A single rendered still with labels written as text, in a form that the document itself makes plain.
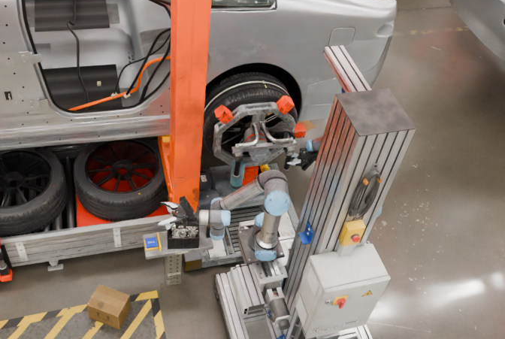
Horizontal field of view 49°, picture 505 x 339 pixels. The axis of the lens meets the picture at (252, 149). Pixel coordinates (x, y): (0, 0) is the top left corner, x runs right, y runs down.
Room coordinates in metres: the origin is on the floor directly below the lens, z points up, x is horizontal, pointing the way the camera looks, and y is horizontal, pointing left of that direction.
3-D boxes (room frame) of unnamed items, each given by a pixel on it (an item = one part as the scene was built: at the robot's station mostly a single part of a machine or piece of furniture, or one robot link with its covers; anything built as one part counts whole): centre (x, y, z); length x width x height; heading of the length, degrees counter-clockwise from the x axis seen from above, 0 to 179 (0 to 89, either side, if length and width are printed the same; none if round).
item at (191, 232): (2.05, 0.35, 0.51); 0.20 x 0.14 x 0.13; 103
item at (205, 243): (2.04, 0.38, 0.44); 0.43 x 0.17 x 0.03; 111
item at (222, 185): (2.84, 0.07, 0.32); 0.40 x 0.30 x 0.28; 111
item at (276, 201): (1.73, -0.15, 1.19); 0.15 x 0.12 x 0.55; 9
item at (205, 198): (2.60, 0.31, 0.26); 0.42 x 0.18 x 0.35; 21
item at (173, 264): (2.03, 0.41, 0.21); 0.10 x 0.10 x 0.42; 21
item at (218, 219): (1.69, 0.11, 1.21); 0.11 x 0.08 x 0.09; 99
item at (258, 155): (2.61, -0.02, 0.85); 0.21 x 0.14 x 0.14; 21
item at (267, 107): (2.68, 0.01, 0.85); 0.54 x 0.07 x 0.54; 111
